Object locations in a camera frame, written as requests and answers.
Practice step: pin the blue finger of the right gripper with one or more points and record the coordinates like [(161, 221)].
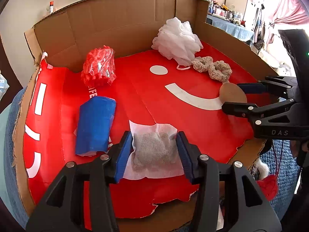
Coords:
[(280, 111), (284, 87)]

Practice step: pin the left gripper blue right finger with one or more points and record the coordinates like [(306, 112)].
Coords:
[(201, 169)]

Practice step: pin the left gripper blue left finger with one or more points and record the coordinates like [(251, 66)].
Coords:
[(108, 169)]

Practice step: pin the brown round cork coaster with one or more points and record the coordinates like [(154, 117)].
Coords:
[(230, 92)]

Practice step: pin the cream crochet scrunchie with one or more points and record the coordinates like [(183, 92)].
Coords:
[(217, 70)]

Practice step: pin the white fluffy star bunny clip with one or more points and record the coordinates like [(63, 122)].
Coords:
[(259, 170)]

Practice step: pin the blue cloth roll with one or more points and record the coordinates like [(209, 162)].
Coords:
[(95, 121)]

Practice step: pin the red knitted yarn ball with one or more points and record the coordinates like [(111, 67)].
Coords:
[(269, 186)]

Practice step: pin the red mesh bag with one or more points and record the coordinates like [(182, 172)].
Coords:
[(99, 67)]

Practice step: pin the white mesh bath pouf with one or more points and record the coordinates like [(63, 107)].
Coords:
[(175, 40)]

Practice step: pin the table with blue cloth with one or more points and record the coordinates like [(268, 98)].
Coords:
[(234, 30)]

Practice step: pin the pink curtain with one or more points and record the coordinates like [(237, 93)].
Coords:
[(284, 13)]

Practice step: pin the cardboard box red interior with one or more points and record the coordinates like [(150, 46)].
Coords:
[(54, 182)]

